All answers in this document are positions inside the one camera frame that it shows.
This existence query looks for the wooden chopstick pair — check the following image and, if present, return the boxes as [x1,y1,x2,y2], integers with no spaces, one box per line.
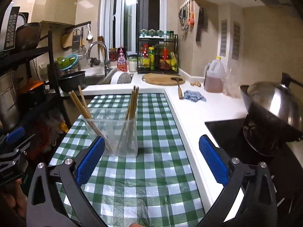
[68,90,111,149]

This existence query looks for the hanging kitchen utensils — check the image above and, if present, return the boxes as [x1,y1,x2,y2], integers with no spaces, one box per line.
[178,0,195,31]

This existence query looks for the black induction cooktop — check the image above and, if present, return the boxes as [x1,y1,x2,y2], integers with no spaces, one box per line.
[205,118,302,226]

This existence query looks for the black pot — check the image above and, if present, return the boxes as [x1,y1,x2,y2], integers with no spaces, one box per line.
[58,71,86,93]

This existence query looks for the steel wok with lid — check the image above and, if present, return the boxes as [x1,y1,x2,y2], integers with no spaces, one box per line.
[240,73,302,142]

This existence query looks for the green white checkered tablecloth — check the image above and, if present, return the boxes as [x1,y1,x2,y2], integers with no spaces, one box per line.
[48,93,206,227]

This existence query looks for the green plastic bowl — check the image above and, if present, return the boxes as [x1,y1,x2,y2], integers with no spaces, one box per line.
[56,54,78,71]

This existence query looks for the black shelf rack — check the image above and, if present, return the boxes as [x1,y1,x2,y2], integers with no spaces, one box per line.
[1,30,71,128]

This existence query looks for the clear plastic utensil container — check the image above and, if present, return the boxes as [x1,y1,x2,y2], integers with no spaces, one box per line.
[81,108,138,158]

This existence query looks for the wooden chopsticks in container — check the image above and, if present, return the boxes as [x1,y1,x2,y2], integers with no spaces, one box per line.
[118,86,139,146]

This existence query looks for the blue dish cloth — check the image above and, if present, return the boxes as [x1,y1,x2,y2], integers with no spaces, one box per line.
[183,90,206,103]

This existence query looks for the chrome sink faucet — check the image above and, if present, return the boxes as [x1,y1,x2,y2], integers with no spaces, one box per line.
[85,41,111,76]

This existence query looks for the plastic jug brown liquid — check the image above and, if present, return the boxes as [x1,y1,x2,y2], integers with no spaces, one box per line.
[203,56,226,93]

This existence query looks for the microwave oven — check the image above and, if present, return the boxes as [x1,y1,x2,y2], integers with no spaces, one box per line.
[0,2,29,52]

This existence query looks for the pink dish soap bottle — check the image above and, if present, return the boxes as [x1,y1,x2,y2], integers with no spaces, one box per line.
[117,48,127,72]

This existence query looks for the white jar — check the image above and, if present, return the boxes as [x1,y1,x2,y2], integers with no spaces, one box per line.
[128,56,138,72]

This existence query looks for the round wooden cutting board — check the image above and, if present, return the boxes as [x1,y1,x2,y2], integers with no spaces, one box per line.
[142,73,185,86]

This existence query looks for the black spice rack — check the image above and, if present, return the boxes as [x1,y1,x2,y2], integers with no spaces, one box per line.
[137,29,179,75]

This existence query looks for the wooden handled spatula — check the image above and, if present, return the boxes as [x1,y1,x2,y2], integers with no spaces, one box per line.
[170,77,183,100]

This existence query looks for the window frame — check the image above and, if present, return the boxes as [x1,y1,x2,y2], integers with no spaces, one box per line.
[98,0,167,53]

